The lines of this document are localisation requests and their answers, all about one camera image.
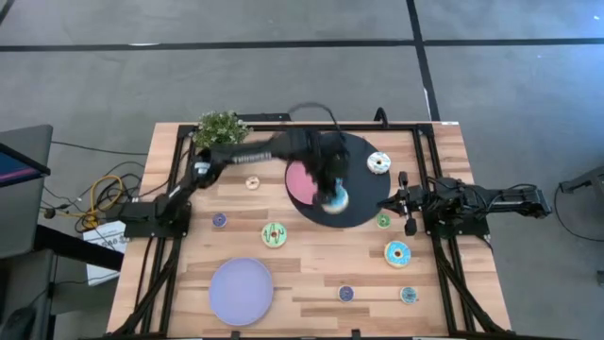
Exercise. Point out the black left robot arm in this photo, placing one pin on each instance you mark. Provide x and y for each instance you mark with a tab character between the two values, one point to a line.
156	212

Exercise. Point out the black computer mouse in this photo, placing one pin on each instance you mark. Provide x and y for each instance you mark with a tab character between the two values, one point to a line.
16	326

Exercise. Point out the grey side desk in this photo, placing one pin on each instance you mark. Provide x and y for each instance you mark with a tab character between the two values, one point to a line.
23	222

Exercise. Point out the green chocolate-drizzled donut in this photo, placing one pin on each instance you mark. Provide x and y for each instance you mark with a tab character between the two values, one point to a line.
269	238

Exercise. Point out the lavender plate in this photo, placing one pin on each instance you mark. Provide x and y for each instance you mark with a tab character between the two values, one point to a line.
240	292

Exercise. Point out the small teal donut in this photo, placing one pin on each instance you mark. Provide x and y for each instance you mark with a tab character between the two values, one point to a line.
404	295

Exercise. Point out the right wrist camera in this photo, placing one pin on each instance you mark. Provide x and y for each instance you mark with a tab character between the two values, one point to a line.
417	198

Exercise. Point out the white printed paper sheet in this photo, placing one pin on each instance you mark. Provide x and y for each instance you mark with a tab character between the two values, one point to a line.
106	241

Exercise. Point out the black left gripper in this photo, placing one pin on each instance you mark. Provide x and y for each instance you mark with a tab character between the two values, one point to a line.
325	156

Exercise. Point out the potted green plant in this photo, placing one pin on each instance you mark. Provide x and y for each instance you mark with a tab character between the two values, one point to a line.
219	127

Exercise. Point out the grey furniture leg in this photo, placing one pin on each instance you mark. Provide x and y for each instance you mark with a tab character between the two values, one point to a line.
585	179

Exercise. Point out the pink plate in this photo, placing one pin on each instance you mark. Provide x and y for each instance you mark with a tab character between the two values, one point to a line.
299	186

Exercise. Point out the blue frosted donut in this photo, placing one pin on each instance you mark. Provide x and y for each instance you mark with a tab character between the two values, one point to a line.
389	255

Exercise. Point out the black bar device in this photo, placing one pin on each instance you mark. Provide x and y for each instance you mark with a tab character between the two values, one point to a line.
264	117

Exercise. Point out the small green donut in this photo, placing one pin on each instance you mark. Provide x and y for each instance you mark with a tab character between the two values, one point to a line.
379	221

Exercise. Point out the black desk beam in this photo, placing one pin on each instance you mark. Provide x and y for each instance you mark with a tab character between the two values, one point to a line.
71	245

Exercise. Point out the white sprinkled donut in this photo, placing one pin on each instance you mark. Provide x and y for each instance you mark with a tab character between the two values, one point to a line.
373	165

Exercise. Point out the turquoise frosted donut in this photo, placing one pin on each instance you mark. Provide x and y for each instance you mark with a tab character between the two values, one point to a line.
340	203

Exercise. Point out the black round mat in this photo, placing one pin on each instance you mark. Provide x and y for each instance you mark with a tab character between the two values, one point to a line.
363	198

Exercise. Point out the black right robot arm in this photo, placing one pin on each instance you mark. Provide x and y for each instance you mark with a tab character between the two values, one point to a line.
495	198

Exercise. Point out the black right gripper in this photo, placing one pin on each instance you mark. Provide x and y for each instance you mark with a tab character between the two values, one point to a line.
406	203

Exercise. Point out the small purple donut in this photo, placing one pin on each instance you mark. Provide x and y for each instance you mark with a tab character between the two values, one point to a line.
216	220

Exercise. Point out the black aluminium table frame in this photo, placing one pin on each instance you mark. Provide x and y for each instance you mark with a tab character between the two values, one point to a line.
283	127

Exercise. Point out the small cream donut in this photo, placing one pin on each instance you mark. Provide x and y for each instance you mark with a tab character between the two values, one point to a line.
248	183

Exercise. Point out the small navy donut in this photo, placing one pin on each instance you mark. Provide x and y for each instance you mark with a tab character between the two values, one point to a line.
341	294

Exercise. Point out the laptop with blue screen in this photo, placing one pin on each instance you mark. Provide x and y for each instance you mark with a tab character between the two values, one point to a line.
19	167

